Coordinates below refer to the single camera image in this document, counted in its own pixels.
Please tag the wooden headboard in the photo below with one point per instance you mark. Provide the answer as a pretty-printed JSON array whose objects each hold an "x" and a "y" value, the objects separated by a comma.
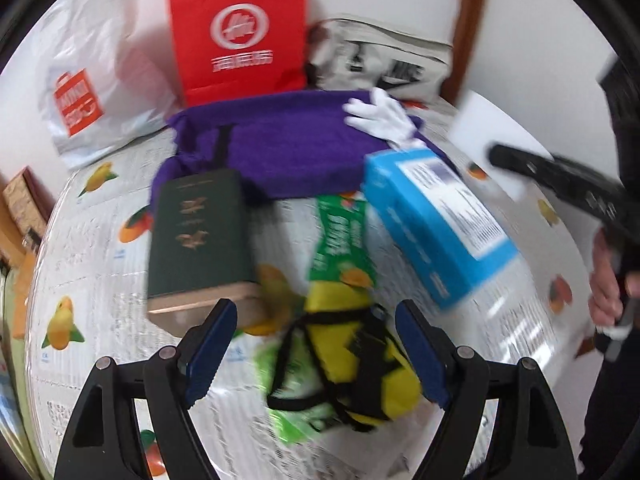
[{"x": 22, "y": 205}]

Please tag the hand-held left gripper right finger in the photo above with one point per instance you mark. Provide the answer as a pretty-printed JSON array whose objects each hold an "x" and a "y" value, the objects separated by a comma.
[{"x": 420, "y": 355}]

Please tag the yellow black pouch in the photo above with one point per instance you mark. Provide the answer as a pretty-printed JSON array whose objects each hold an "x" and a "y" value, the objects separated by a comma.
[{"x": 345, "y": 340}]

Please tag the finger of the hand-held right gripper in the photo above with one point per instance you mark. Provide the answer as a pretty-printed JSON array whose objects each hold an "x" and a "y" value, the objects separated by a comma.
[{"x": 525, "y": 165}]

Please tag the red paper shopping bag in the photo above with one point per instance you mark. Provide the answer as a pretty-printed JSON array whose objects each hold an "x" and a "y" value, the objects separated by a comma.
[{"x": 235, "y": 35}]

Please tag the blue tissue pack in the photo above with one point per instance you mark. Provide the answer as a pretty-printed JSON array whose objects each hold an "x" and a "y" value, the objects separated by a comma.
[{"x": 430, "y": 220}]

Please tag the brown wooden frame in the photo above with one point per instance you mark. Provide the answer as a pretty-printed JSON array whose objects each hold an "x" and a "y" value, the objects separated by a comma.
[{"x": 467, "y": 25}]

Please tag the light green plastic packet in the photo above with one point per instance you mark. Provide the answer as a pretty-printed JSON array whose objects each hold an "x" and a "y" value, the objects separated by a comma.
[{"x": 295, "y": 410}]

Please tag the white plastic shopping bag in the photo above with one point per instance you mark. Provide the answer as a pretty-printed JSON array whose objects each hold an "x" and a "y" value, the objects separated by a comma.
[{"x": 95, "y": 75}]

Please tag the person's dark clothing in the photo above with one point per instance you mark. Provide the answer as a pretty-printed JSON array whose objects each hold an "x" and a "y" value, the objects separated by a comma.
[{"x": 610, "y": 410}]

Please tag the purple towel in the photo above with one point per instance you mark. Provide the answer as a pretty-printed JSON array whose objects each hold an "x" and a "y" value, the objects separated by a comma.
[{"x": 290, "y": 145}]

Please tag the white glove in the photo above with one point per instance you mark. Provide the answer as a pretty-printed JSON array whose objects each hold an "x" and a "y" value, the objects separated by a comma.
[{"x": 382, "y": 117}]

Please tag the grey sling bag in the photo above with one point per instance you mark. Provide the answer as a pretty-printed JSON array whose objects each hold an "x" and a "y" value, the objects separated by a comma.
[{"x": 380, "y": 55}]

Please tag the dark green box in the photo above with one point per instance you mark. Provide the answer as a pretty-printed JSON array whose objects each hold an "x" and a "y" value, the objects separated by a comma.
[{"x": 200, "y": 240}]

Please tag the dark green snack packet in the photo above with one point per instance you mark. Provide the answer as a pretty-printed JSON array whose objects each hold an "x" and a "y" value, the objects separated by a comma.
[{"x": 337, "y": 240}]

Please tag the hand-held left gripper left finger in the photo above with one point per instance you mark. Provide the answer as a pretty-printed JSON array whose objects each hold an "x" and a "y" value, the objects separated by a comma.
[{"x": 212, "y": 355}]

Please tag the person's right hand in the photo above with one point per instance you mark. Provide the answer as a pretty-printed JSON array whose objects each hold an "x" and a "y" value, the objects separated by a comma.
[{"x": 605, "y": 285}]

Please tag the fruit printed tablecloth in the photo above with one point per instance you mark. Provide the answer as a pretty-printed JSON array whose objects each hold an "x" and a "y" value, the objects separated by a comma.
[{"x": 95, "y": 270}]

